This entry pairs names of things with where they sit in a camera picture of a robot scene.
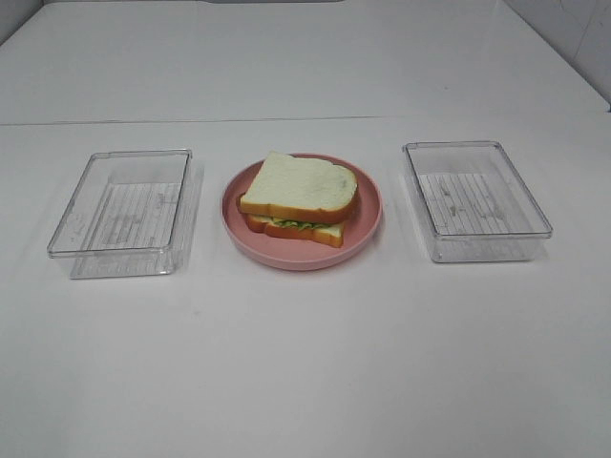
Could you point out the green lettuce leaf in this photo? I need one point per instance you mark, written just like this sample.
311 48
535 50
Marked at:
299 225

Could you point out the clear right plastic tray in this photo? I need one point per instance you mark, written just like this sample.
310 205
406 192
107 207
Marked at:
472 204

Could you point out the clear plastic tray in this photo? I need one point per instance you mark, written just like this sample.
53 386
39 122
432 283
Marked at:
472 204
130 215

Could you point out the pink round plate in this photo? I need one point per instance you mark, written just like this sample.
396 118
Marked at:
295 254

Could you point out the clear left plastic tray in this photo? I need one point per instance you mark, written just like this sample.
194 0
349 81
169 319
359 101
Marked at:
130 215

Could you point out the bread slice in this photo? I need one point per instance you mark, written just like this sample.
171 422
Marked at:
306 189
332 236

